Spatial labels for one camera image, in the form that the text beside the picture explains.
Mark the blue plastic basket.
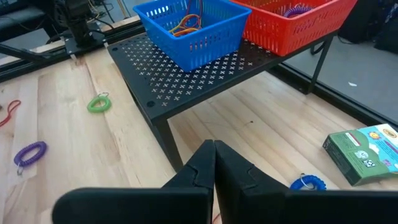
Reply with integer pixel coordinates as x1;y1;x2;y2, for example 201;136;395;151
132;0;252;73

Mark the red plastic basket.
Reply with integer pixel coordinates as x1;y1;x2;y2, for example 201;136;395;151
229;0;358;57

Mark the green coil wristband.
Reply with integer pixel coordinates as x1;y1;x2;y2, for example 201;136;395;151
86;91;113;114

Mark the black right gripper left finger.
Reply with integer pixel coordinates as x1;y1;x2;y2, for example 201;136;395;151
51;139;216;224

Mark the purple coil wristband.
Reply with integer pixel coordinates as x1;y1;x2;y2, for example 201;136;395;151
283;3;313;19
13;141;48;177

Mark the red rubber band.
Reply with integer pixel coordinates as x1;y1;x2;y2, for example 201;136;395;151
0;99;22;128
178;14;203;30
186;0;205;19

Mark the green Crayola crayon box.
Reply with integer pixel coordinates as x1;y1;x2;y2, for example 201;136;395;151
322;123;398;187

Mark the yellow rubber band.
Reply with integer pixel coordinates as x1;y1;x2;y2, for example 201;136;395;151
169;21;200;35

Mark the blue coil wristband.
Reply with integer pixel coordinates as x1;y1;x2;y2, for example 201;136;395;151
289;173;327;191

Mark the orange rubber band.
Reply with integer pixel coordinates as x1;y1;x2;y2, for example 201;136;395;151
172;27;201;37

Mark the black perforated metal shelf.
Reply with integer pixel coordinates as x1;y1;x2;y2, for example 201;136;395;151
107;29;338;172

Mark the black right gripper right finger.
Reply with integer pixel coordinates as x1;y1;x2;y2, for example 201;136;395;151
215;139;398;224

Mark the dark floor equipment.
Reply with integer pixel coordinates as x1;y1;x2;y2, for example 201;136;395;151
338;0;398;54

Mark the black side desk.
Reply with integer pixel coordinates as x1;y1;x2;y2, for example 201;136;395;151
0;0;50;43

